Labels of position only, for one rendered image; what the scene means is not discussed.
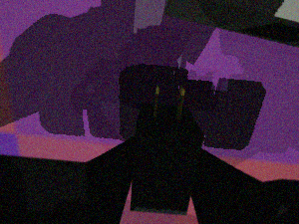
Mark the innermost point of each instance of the black two-prong plug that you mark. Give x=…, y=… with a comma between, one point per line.
x=168, y=144

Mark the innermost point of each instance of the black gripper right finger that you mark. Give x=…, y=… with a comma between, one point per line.
x=222, y=194

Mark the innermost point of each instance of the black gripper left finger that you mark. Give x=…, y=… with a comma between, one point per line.
x=92, y=192

